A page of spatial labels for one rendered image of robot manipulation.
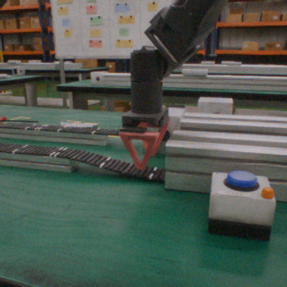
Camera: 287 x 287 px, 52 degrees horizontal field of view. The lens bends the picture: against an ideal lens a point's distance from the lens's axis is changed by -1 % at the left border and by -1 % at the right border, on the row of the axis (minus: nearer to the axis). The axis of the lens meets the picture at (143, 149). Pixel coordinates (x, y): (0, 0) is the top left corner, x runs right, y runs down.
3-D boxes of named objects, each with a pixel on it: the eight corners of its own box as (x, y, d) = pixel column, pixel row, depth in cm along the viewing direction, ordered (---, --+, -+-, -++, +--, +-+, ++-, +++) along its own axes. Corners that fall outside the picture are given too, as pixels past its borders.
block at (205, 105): (195, 134, 88) (197, 102, 86) (198, 125, 99) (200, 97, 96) (230, 136, 86) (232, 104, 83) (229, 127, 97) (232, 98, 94)
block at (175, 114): (139, 155, 70) (139, 116, 67) (151, 141, 81) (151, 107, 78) (177, 159, 68) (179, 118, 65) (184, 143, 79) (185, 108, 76)
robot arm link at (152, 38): (165, 3, 46) (200, 46, 46) (180, 13, 57) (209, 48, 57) (114, 56, 51) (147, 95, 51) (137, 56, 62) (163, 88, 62)
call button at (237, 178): (225, 193, 39) (227, 179, 39) (225, 180, 43) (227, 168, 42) (257, 196, 38) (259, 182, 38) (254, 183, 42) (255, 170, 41)
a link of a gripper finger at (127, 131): (164, 162, 57) (165, 114, 54) (156, 175, 51) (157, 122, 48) (131, 159, 59) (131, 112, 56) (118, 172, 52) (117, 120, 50)
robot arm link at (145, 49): (125, 45, 49) (158, 45, 47) (138, 46, 55) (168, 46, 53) (125, 87, 51) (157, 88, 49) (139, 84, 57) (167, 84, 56)
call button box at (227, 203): (207, 234, 40) (210, 191, 38) (209, 200, 49) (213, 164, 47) (270, 242, 38) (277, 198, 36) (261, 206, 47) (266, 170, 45)
